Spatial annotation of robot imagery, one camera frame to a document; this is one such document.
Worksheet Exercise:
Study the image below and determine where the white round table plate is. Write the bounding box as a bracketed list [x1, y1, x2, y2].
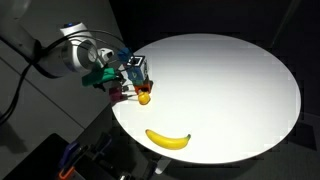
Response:
[112, 34, 301, 164]

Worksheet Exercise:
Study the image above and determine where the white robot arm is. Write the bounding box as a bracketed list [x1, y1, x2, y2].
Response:
[0, 0, 114, 78]

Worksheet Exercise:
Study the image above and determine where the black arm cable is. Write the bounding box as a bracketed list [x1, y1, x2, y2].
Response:
[0, 29, 126, 125]

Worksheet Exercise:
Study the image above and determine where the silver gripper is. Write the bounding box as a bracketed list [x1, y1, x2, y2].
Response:
[60, 22, 114, 72]

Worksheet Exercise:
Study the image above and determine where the small orange ball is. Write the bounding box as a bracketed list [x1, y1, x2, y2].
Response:
[138, 92, 151, 105]

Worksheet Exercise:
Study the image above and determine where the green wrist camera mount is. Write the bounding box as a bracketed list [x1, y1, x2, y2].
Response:
[82, 68, 116, 86]

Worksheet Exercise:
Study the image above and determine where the pink cube block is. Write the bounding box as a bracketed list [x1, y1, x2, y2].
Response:
[109, 87, 122, 102]

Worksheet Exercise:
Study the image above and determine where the left blue orange clamp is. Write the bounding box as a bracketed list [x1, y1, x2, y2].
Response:
[58, 141, 81, 180]

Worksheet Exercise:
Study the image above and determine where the yellow banana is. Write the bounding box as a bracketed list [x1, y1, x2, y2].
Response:
[145, 129, 191, 150]

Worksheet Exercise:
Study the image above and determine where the orange green toy block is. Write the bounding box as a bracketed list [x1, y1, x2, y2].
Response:
[134, 81, 153, 93]

